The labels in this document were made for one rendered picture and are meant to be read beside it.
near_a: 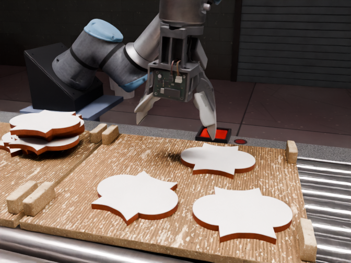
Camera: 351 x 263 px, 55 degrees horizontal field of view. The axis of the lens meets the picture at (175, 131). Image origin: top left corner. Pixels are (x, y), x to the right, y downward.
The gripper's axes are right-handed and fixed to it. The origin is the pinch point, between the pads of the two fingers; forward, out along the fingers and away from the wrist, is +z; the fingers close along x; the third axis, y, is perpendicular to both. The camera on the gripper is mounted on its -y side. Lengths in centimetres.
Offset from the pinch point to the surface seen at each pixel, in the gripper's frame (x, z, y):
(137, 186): -2.0, 5.3, 13.0
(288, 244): 22.1, 4.3, 18.6
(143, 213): 2.0, 5.1, 19.5
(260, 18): -23, 7, -464
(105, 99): -44, 17, -53
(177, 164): 1.5, 6.1, 1.4
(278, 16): 1, 2, -464
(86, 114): -41, 17, -36
